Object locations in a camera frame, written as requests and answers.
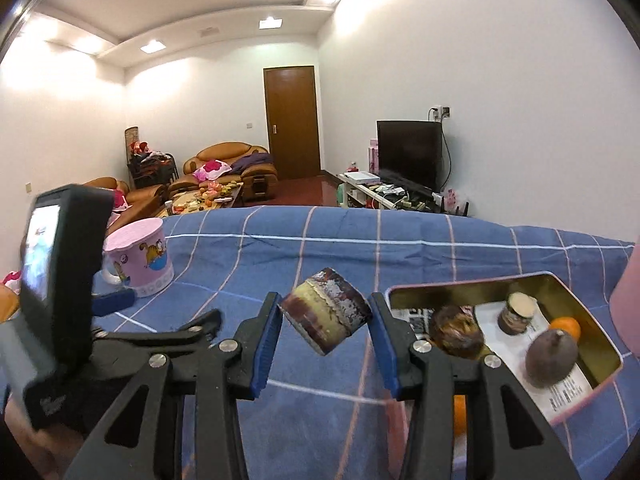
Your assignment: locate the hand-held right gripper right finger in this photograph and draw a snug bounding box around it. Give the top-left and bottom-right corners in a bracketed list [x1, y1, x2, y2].
[369, 292, 583, 480]

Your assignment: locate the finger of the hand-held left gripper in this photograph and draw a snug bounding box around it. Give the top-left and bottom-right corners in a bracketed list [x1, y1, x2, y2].
[90, 308, 223, 356]
[90, 287, 136, 318]

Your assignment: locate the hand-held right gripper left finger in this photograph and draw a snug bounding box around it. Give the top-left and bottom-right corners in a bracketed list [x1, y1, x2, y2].
[62, 291, 284, 480]

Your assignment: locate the brown patterned can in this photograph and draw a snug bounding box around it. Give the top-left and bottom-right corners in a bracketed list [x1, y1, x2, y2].
[277, 267, 373, 357]

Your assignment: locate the pink tin box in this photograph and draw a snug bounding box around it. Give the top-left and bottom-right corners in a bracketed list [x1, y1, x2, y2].
[387, 272, 623, 426]

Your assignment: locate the pink cartoon mug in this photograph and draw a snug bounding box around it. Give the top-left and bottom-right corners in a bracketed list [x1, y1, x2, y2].
[102, 217, 175, 298]

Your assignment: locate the brown pastry ball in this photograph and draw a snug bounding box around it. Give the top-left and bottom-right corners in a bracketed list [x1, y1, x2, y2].
[431, 305, 486, 360]

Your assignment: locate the orange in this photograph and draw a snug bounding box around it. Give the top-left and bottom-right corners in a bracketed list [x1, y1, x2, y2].
[452, 395, 468, 436]
[549, 316, 582, 343]

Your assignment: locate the blue plaid tablecloth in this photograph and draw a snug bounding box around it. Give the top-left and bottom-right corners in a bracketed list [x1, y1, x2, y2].
[0, 205, 640, 480]

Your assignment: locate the cluttered coffee table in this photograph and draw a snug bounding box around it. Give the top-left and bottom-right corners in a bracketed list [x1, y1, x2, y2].
[160, 181, 246, 217]

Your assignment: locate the small brown jar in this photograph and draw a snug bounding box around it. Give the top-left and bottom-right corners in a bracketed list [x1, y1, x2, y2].
[497, 291, 538, 336]

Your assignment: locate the black storage rack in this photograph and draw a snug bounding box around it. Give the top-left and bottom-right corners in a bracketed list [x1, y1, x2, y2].
[127, 151, 179, 190]

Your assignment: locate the black router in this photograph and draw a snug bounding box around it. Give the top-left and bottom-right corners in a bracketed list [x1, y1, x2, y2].
[435, 192, 471, 217]

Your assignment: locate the white television stand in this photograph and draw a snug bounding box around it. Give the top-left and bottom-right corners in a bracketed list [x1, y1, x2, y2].
[337, 172, 441, 211]

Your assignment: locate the dark brown fruit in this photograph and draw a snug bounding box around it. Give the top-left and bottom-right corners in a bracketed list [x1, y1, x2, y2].
[525, 329, 581, 389]

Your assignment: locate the purple blanket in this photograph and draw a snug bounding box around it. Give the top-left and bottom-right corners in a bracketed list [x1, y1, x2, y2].
[232, 152, 276, 175]

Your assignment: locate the white plastic bag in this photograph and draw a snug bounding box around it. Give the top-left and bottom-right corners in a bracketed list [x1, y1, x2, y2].
[442, 187, 468, 213]

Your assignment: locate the printed paper leaflet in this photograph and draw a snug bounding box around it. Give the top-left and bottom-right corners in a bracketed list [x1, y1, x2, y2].
[395, 300, 596, 423]

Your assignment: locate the black television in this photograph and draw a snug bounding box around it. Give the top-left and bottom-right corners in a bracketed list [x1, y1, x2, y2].
[376, 120, 446, 195]

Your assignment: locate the brown wooden door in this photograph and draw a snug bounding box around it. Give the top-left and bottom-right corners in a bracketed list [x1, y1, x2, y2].
[263, 65, 321, 180]

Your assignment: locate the pink kettle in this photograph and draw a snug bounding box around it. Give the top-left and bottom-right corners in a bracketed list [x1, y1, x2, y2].
[610, 245, 640, 356]

